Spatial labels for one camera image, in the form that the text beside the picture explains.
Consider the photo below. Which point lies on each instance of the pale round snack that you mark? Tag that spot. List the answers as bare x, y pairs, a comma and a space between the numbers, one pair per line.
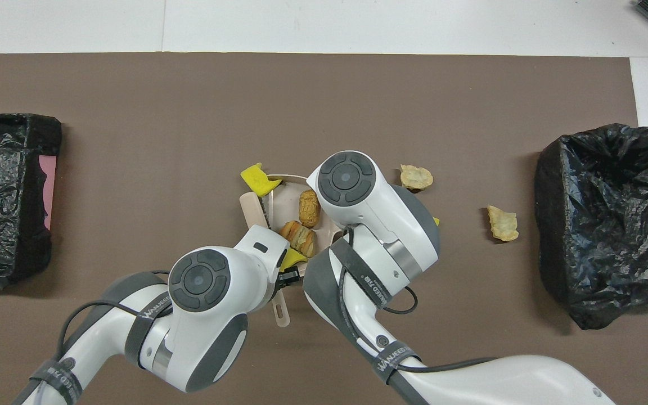
415, 178

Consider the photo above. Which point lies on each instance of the yellow waisted sponge piece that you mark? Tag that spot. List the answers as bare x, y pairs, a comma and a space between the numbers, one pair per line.
291, 259

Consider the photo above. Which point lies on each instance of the black trash bag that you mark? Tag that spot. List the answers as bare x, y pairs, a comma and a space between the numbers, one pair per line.
583, 253
9, 225

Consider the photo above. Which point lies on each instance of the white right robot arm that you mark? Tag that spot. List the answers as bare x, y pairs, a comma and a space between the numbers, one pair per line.
369, 202

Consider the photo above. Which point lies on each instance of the brown bread roll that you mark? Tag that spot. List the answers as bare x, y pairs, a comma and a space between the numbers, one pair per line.
308, 208

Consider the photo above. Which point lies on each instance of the brown table mat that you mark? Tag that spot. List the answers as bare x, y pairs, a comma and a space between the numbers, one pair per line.
133, 169

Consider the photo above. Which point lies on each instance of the beige hand brush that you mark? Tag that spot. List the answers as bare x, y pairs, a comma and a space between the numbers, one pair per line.
252, 211

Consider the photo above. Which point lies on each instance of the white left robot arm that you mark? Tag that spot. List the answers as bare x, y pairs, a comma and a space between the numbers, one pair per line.
206, 315

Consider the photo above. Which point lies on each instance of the pink bin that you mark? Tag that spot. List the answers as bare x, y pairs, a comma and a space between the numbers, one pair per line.
47, 191

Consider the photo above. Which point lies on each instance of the beige plastic dustpan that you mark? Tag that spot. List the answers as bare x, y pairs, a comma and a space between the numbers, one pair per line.
287, 205

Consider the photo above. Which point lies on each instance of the striped orange bread piece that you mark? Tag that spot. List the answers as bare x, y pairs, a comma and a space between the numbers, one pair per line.
300, 237

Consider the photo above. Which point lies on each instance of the yellow notched sponge block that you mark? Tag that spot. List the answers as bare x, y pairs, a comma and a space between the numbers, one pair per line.
257, 180

